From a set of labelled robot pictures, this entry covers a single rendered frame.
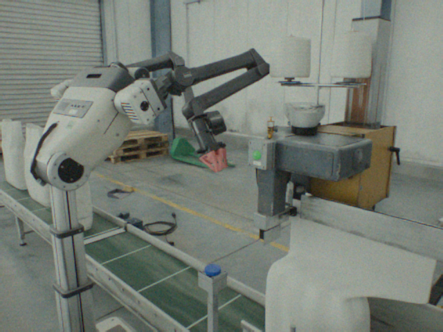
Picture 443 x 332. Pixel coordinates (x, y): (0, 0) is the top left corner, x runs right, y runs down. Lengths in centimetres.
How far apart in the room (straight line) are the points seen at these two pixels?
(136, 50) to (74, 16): 172
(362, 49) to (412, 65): 504
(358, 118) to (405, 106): 485
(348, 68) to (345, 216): 51
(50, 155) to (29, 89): 720
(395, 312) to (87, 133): 133
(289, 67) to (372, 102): 36
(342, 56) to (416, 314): 98
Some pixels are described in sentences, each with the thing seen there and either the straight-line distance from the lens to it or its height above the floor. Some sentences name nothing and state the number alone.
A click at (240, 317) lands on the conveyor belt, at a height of 38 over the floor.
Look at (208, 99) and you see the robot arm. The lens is 136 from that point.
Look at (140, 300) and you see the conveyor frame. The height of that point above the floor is 39.
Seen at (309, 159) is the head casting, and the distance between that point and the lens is 112.
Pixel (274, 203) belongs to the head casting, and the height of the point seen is 111.
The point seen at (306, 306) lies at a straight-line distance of 141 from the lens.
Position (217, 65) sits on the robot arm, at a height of 158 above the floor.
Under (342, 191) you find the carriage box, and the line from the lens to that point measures 142.
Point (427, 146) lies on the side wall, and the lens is 638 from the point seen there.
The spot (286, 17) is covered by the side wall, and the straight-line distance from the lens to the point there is 753.
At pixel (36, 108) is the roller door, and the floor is 87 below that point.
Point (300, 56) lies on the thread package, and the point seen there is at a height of 161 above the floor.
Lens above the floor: 153
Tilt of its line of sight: 14 degrees down
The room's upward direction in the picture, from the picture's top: straight up
